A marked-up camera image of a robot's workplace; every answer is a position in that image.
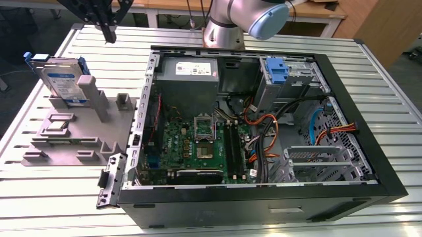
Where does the grey parts rack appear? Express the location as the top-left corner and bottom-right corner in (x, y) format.
(20, 75), (142, 166)

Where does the hard disk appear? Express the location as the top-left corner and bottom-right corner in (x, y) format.
(23, 52), (92, 107)

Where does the metal socket cover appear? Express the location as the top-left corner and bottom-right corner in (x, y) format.
(192, 113), (218, 143)

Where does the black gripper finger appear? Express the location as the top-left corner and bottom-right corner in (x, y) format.
(108, 0), (132, 43)
(56, 0), (111, 42)

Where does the CPU socket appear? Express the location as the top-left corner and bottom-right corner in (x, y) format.
(195, 143), (216, 161)

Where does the metal drive cage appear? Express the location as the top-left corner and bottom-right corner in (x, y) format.
(255, 57), (331, 115)

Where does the silver CPU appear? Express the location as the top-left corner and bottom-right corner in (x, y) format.
(47, 120), (71, 132)

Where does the grey metal retainer bracket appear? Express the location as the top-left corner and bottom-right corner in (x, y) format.
(96, 152), (130, 210)

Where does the black cable bundle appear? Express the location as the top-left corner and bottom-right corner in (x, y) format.
(256, 95), (330, 184)

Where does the green RAM stick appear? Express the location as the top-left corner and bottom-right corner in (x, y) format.
(44, 138), (83, 145)

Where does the orange wire bundle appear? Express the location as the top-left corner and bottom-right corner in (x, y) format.
(243, 114), (282, 164)

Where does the metal disk bay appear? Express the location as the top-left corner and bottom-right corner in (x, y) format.
(280, 145), (366, 184)

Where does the thin cable with plug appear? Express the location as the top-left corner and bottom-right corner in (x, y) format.
(184, 0), (214, 32)

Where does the blue drive latch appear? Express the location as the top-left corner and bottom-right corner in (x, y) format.
(264, 57), (289, 85)

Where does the dark office chair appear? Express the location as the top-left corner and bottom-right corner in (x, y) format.
(0, 9), (37, 65)

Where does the black graphics card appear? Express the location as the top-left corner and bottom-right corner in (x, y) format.
(166, 168), (226, 185)

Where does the green motherboard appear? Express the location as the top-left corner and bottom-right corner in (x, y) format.
(138, 112), (262, 185)

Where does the black open PC case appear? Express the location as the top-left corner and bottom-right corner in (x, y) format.
(116, 45), (410, 229)

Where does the yellow black wire bundle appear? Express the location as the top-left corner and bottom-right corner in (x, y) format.
(212, 106), (247, 122)

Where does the blue data wire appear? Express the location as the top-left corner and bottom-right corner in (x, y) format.
(310, 102), (333, 146)

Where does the grey power supply unit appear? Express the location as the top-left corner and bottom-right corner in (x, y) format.
(155, 57), (220, 118)

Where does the wooden desk white frame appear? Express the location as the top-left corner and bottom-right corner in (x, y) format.
(39, 0), (349, 38)

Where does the orange red power wire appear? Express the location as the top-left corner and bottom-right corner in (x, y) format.
(315, 122), (361, 147)

